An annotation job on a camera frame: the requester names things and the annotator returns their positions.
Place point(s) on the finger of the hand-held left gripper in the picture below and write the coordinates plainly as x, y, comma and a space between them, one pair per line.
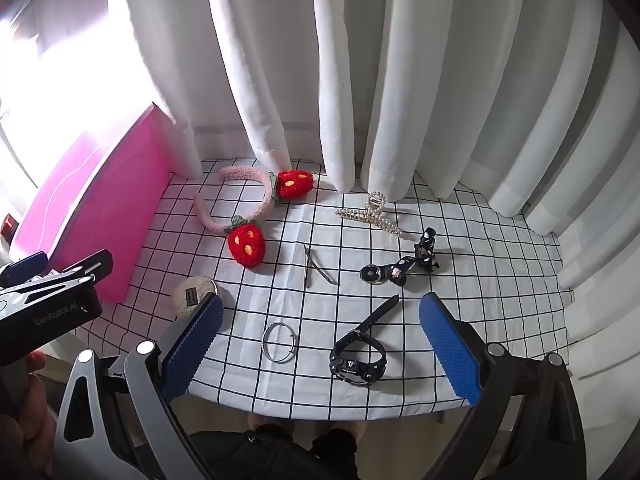
85, 266
25, 266

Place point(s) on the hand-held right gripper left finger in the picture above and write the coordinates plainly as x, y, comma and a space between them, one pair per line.
192, 347

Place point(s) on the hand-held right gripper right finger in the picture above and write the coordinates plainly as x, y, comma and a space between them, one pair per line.
452, 350

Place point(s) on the pink plastic basin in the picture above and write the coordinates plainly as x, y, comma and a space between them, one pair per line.
115, 200

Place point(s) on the black wrist watch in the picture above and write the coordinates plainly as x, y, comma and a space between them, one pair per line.
357, 355

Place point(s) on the pearl hair claw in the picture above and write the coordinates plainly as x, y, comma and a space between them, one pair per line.
372, 215

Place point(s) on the person's left hand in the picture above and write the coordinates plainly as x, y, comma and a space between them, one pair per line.
30, 440

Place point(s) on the red bottle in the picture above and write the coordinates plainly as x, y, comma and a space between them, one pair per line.
7, 227

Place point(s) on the pink strawberry headband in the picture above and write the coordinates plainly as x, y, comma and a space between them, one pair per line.
247, 245

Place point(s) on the person's dark pants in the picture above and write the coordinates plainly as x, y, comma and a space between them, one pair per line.
275, 452

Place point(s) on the metal hair pin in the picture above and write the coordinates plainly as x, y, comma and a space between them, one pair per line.
312, 265

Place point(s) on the white curtain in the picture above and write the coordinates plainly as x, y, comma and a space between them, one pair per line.
400, 60

